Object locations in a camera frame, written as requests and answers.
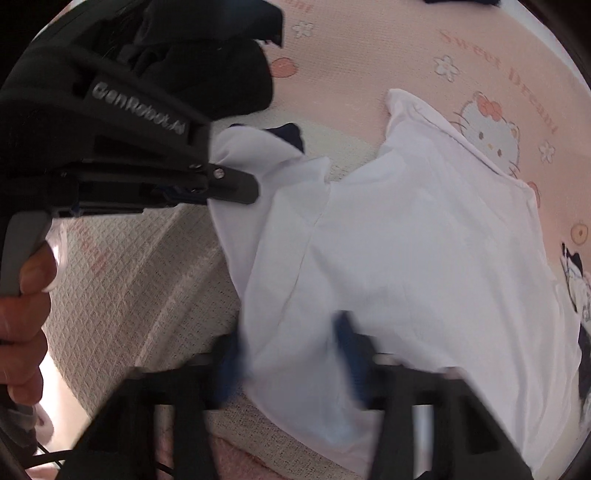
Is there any pink cat-print blanket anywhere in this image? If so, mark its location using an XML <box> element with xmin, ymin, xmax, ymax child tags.
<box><xmin>28</xmin><ymin>0</ymin><xmax>591</xmax><ymax>480</ymax></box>

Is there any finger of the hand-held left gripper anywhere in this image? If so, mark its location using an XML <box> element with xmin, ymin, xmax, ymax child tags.
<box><xmin>67</xmin><ymin>182</ymin><xmax>211</xmax><ymax>219</ymax></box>
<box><xmin>189</xmin><ymin>162</ymin><xmax>260</xmax><ymax>205</ymax></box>

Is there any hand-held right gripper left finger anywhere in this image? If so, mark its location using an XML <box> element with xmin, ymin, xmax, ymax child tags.
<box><xmin>60</xmin><ymin>332</ymin><xmax>252</xmax><ymax>480</ymax></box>

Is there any person's left hand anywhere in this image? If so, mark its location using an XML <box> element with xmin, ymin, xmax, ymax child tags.
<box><xmin>0</xmin><ymin>244</ymin><xmax>60</xmax><ymax>408</ymax></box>

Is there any black cable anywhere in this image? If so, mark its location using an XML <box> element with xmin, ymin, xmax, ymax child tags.
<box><xmin>25</xmin><ymin>444</ymin><xmax>71</xmax><ymax>470</ymax></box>

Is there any black garment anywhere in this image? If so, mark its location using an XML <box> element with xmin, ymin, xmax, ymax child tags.
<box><xmin>113</xmin><ymin>0</ymin><xmax>287</xmax><ymax>118</ymax></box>

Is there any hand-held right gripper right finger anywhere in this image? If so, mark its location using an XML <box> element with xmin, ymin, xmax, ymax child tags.
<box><xmin>332</xmin><ymin>311</ymin><xmax>527</xmax><ymax>480</ymax></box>

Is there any white shirt with navy trim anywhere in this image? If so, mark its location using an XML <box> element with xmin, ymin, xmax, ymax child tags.
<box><xmin>207</xmin><ymin>88</ymin><xmax>583</xmax><ymax>476</ymax></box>

